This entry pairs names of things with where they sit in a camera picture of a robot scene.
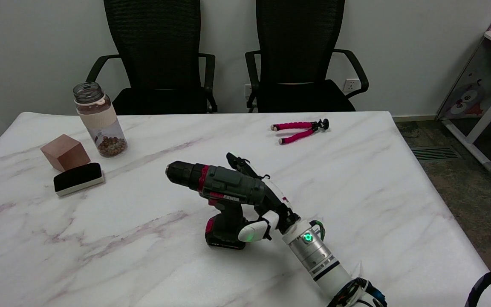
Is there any black mesh office chair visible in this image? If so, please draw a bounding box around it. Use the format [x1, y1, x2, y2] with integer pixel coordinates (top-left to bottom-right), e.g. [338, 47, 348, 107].
[86, 0, 218, 116]
[245, 0, 370, 113]

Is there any glass bottle with nuts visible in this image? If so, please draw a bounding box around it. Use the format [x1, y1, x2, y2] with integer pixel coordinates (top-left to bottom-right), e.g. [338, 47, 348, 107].
[73, 82, 128, 158]

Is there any black wrist cable bundle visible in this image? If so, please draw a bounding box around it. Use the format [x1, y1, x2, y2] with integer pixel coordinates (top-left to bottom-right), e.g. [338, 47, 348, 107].
[326, 277, 387, 307]

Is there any white desk with legs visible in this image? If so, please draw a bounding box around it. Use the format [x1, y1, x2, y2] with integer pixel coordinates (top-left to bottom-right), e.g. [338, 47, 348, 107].
[444, 31, 491, 173]

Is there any pink flexible mini tripod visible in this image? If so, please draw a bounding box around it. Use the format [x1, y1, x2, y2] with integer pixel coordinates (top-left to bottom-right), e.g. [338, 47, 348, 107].
[271, 119, 329, 145]

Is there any black white board eraser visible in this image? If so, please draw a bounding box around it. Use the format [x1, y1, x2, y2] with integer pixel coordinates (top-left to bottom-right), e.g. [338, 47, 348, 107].
[53, 162, 105, 197]

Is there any brown wooden cube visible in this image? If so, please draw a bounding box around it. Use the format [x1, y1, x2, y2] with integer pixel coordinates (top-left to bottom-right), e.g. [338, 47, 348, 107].
[40, 134, 91, 172]

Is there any dark green power screwdriver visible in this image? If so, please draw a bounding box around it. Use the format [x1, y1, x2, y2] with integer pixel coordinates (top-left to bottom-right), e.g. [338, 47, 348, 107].
[165, 161, 266, 251]

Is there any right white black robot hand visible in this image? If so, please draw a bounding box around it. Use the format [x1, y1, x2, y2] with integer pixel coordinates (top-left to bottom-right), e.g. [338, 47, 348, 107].
[226, 152, 302, 244]

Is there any dark floor vent grille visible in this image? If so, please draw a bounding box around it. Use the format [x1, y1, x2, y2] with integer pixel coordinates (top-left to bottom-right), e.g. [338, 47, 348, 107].
[411, 146, 462, 161]

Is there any grey panel with cartoon print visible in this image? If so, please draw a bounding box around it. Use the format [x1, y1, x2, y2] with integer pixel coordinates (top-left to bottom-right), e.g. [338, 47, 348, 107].
[436, 38, 491, 121]

